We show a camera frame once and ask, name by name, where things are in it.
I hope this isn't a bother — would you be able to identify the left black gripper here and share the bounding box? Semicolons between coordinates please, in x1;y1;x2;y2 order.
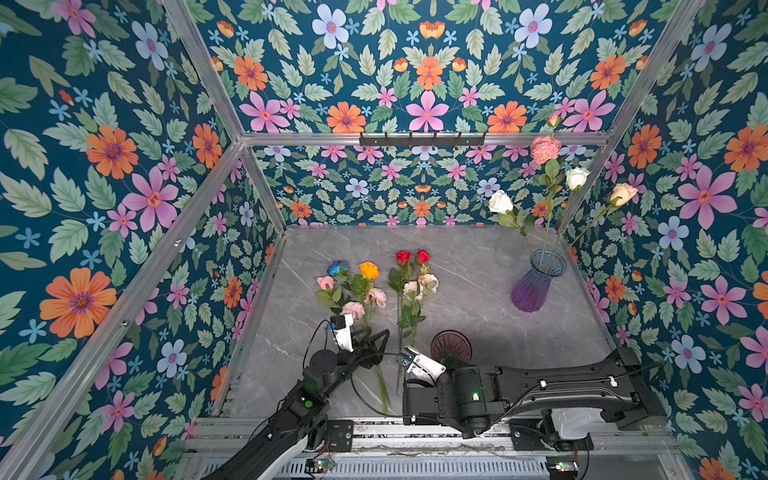
320;327;391;404

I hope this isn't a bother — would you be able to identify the dark mauve glass vase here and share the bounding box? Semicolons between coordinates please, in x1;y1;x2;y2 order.
430;329;473;363

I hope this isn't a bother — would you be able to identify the artificial flower bunch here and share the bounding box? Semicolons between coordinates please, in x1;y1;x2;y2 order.
316;248;440;415

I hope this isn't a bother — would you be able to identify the purple blue glass vase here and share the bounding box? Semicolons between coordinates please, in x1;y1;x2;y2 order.
511;249;567;313

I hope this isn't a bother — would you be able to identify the small white bud stem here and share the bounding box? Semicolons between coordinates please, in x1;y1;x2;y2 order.
544;160;590;242

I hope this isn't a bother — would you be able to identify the pink carnation stem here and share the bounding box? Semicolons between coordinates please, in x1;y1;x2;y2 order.
531;112;562;269

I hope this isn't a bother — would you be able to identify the cream white rose stem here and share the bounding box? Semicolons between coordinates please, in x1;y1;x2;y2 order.
562;178;637;233

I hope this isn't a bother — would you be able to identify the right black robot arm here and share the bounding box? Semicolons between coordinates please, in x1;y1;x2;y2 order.
399;347;666;439

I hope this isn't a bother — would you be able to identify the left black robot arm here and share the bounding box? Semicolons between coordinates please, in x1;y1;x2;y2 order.
206;327;390;479

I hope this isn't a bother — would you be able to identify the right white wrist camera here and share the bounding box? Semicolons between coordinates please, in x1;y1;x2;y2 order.
400;346;447;384

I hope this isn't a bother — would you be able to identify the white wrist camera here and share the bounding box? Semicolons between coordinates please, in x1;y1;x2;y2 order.
400;346;447;384
329;314;354;352

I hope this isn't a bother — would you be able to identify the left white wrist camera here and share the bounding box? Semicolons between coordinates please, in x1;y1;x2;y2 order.
329;314;354;352

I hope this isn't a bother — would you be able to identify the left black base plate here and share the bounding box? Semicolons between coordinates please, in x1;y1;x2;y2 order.
323;420;355;453

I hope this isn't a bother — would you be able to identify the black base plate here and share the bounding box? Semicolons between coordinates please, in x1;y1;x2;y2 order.
506;416;594;452
323;420;355;453

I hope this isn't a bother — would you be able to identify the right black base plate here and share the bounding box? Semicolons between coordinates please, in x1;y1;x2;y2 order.
506;416;594;452

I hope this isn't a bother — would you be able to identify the aluminium mounting rail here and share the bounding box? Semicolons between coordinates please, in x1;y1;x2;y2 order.
191;415;679;458

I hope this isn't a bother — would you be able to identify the black hook rail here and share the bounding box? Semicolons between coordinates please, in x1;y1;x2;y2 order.
358;132;486;148

